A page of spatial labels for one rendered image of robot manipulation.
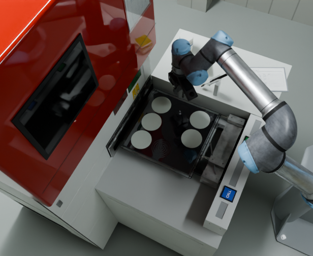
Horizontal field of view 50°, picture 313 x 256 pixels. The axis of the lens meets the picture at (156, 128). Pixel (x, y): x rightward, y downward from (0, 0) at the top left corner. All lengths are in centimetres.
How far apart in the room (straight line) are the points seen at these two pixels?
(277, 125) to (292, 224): 140
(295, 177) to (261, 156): 21
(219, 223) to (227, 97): 60
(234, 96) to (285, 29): 181
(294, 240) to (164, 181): 116
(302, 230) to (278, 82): 114
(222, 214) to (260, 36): 215
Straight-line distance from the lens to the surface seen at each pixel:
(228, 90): 168
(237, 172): 150
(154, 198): 159
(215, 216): 143
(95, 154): 148
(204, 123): 165
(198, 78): 128
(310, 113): 291
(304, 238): 251
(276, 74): 179
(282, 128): 118
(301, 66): 316
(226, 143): 164
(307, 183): 142
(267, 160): 122
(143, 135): 162
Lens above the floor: 234
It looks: 62 degrees down
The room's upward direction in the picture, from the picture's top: 6 degrees counter-clockwise
